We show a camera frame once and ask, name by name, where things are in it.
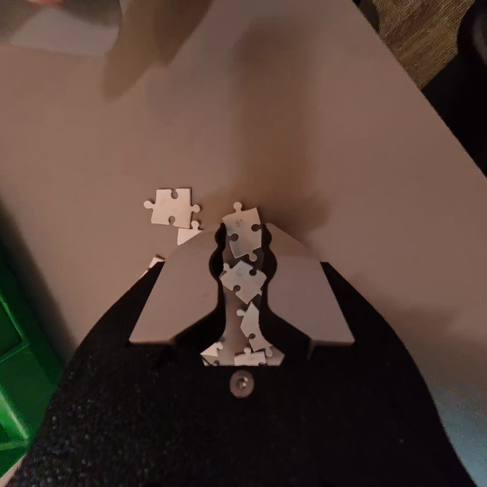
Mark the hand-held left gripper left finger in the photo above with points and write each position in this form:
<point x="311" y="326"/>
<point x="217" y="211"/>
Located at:
<point x="178" y="300"/>

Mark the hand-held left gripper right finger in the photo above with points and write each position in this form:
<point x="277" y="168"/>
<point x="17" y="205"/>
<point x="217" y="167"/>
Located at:
<point x="304" y="300"/>

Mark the pile of white puzzle pieces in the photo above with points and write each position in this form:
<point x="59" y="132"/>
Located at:
<point x="171" y="205"/>

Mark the green plastic bin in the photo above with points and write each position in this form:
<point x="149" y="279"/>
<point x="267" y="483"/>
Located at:
<point x="15" y="361"/>

